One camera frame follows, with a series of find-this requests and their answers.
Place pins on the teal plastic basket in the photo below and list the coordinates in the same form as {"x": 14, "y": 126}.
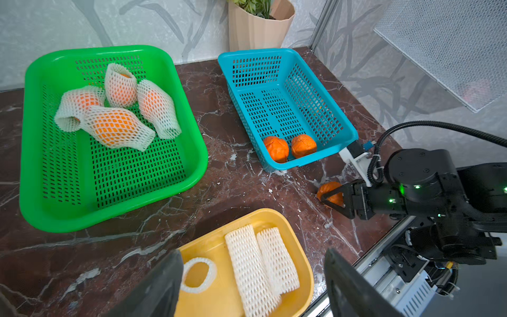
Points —
{"x": 277, "y": 94}

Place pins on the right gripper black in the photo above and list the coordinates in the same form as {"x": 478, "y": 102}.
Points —
{"x": 356, "y": 199}

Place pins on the white foam net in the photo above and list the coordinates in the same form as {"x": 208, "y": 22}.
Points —
{"x": 280, "y": 269}
{"x": 257, "y": 296}
{"x": 198, "y": 275}

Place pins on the netted orange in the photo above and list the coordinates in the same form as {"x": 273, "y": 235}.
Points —
{"x": 120, "y": 86}
{"x": 117, "y": 128}
{"x": 157, "y": 107}
{"x": 75, "y": 104}

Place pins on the green plastic basket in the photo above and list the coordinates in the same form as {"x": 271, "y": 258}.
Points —
{"x": 69, "y": 181}

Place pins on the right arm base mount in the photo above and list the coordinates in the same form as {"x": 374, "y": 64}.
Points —
{"x": 407, "y": 264}

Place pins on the potted white flower plant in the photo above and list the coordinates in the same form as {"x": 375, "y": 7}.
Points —
{"x": 256, "y": 25}

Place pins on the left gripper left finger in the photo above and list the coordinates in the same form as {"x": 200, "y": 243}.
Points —
{"x": 158, "y": 293}

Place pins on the yellow plastic tray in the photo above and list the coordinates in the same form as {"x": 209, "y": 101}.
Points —
{"x": 223, "y": 298}

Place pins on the aluminium front rail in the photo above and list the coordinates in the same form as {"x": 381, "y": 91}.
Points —
{"x": 377, "y": 285}

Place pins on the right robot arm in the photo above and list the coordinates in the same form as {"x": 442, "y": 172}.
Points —
{"x": 466, "y": 206}

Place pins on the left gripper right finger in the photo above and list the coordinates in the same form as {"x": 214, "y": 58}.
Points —
{"x": 349, "y": 293}

